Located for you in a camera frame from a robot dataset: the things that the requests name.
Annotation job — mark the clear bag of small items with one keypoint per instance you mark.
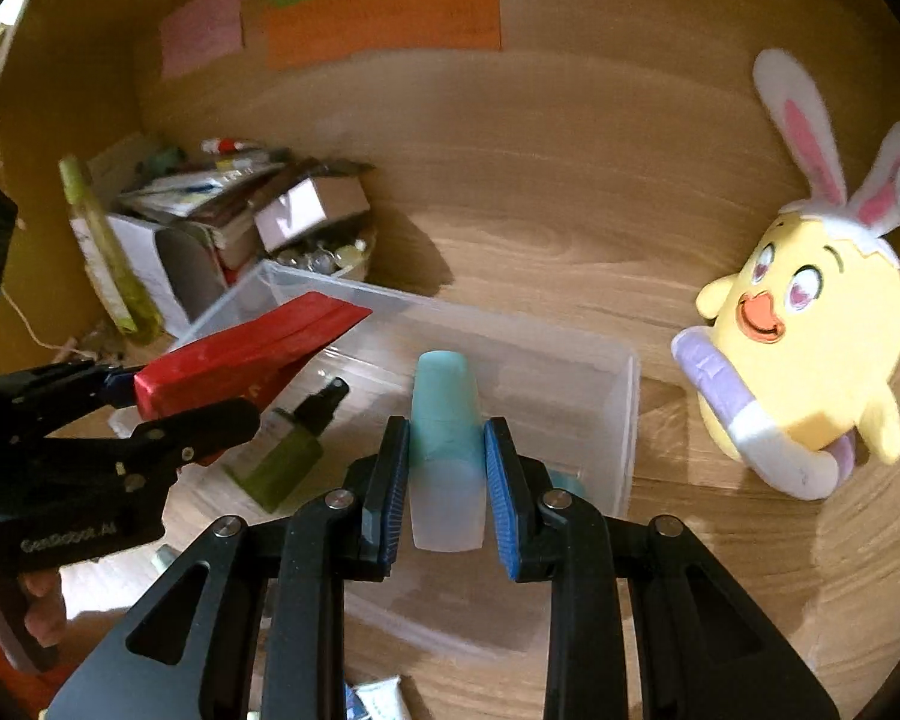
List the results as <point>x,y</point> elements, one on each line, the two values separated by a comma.
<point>322,255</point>

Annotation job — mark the white printed carton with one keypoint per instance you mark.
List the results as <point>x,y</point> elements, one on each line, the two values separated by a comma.
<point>161,262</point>

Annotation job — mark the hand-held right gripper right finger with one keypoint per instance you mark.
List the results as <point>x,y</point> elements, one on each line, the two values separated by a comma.
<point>499,495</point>

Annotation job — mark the red box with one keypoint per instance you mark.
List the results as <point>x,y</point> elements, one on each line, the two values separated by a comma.
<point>232,356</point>

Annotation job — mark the red and white tube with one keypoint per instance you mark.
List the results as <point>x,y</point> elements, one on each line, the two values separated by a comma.
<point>229,144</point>

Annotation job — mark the pink paper note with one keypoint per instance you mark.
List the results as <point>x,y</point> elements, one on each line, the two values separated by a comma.
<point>199,34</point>

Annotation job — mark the blue box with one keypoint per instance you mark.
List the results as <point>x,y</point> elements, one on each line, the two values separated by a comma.
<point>352,703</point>

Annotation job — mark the pile of paper packets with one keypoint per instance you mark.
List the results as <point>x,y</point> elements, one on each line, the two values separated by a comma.
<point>187,191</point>

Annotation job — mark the small cardboard box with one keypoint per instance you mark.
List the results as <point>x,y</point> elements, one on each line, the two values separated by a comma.
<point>311,210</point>

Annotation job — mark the teal bottle with clear cap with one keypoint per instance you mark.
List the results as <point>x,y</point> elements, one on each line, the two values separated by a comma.
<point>442,405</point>

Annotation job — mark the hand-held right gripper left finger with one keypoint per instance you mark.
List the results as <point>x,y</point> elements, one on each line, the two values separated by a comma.
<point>394,495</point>

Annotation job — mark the person's left hand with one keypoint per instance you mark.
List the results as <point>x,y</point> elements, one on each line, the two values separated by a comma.
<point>41,607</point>

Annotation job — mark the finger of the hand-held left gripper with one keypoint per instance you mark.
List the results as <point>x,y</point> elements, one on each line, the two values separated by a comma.
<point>195,427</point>
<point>116,388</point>

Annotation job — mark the orange paper note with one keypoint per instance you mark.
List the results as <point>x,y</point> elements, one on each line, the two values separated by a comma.
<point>382,19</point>

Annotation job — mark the green spray bottle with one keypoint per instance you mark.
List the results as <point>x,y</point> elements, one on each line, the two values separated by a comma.
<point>281,457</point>

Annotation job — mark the clear plastic bin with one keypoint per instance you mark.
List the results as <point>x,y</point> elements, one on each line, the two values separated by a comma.
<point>555,405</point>

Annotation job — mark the yellow chick plush toy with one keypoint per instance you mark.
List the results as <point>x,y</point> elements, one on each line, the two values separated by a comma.
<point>817,345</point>

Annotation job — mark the yellow-green bottle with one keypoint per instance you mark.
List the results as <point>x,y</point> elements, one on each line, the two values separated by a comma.
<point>109,262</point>

